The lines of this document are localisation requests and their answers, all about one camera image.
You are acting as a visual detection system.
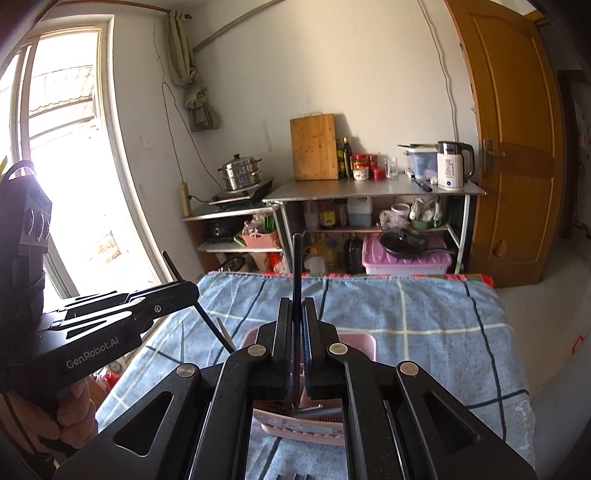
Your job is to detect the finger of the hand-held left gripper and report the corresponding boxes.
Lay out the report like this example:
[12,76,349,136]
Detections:
[54,290,140,320]
[45,280,200,334]

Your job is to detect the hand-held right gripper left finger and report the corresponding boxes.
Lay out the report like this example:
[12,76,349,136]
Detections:
[55,298,294,480]

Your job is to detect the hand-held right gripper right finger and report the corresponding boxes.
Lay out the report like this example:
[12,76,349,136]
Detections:
[301,296,539,480]

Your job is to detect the pink utensil basket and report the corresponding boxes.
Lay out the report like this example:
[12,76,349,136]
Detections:
[242,329,378,448]

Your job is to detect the black chopstick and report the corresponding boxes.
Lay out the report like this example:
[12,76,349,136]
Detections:
[291,233,305,414]
[161,250,235,355]

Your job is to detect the person's left hand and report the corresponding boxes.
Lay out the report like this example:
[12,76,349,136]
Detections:
[9,376,100,450]

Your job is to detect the yellow cooking oil bottle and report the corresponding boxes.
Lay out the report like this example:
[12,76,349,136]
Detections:
[305,233,338,274]

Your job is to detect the large dark bottle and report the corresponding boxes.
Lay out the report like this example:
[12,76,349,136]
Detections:
[344,233,365,275]

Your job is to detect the low grey shelf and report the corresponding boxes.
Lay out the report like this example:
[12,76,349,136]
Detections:
[181,205,282,273]

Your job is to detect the small pink woven basket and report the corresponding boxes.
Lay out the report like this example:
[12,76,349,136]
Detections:
[242,229,280,250]

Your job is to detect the window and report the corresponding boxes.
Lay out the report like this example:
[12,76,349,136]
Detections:
[0,14,160,298]

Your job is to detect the blue plaid tablecloth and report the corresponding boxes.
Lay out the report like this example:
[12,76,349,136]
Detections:
[95,271,536,480]

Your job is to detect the pink storage box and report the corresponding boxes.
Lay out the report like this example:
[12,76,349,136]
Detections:
[361,233,453,276]

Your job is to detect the black induction cooker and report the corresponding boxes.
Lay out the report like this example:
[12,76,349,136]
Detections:
[209,179,276,207]

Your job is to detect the brown sauce bottle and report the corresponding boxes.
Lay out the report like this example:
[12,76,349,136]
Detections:
[318,200,337,230]

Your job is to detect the black frying pan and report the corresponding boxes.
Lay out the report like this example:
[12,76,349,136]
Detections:
[379,227,455,257]

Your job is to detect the white plastic jug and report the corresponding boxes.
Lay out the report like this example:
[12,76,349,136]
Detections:
[347,198,372,227]

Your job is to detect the steel steamer pot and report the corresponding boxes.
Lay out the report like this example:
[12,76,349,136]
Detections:
[218,154,264,192]

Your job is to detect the metal kitchen table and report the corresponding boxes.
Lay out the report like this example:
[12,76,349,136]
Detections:
[263,178,486,278]

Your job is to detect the plastic bags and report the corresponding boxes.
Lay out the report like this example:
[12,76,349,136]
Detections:
[409,196,444,223]

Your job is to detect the wooden cutting board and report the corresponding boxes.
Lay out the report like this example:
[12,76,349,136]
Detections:
[290,113,340,182]

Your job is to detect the blue plastic container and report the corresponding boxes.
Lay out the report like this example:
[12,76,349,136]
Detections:
[405,144,439,180]

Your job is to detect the white electric kettle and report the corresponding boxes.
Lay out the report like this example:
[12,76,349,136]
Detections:
[436,141,475,191]

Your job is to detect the hanging grey cloth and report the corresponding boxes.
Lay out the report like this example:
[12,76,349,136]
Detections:
[166,9,220,132]

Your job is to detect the wooden door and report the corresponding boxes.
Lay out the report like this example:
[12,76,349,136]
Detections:
[444,0,568,289]

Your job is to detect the metal door handle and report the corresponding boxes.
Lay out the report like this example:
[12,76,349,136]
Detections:
[482,137,506,175]

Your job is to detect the grey wall pipe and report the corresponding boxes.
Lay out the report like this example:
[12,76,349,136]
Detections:
[194,21,260,50]

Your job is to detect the wall cable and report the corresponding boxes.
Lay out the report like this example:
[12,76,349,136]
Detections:
[418,0,458,144]

